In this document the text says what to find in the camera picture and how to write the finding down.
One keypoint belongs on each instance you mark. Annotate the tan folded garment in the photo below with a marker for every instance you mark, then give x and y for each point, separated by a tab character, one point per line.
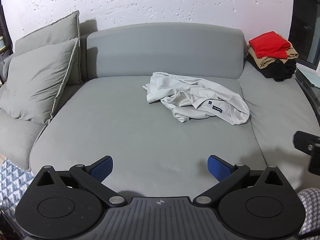
265	61

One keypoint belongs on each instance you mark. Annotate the glass side table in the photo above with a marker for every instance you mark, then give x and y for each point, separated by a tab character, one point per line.
309	83

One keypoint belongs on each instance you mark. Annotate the white t-shirt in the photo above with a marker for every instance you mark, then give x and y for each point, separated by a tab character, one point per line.
196	98

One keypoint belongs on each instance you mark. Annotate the rear grey cushion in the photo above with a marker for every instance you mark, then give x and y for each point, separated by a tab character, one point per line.
64	29

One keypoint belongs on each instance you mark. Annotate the grey sofa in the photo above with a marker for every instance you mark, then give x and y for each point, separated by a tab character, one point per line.
153	153

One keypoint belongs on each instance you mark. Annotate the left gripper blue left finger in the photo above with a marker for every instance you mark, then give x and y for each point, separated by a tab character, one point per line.
99	170

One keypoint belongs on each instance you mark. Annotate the front grey cushion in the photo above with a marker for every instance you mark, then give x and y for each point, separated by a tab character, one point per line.
36	81

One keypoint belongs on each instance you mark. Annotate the dark window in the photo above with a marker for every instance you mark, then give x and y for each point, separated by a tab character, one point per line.
304	32

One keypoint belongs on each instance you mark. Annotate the blue white patterned rug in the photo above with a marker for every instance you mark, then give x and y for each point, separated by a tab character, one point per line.
14	183

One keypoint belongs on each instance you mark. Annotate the grey cushion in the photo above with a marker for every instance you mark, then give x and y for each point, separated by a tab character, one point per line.
36	81
64	29

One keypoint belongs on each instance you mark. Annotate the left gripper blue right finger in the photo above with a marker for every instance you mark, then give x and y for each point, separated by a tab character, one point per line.
221	169

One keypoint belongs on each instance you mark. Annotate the red folded garment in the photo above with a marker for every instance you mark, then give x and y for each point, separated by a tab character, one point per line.
271	45

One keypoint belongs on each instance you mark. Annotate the black folded garment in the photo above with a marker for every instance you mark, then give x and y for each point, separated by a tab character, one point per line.
277	70

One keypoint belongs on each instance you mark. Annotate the houndstooth patterned fabric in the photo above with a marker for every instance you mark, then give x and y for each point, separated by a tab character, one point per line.
310	200

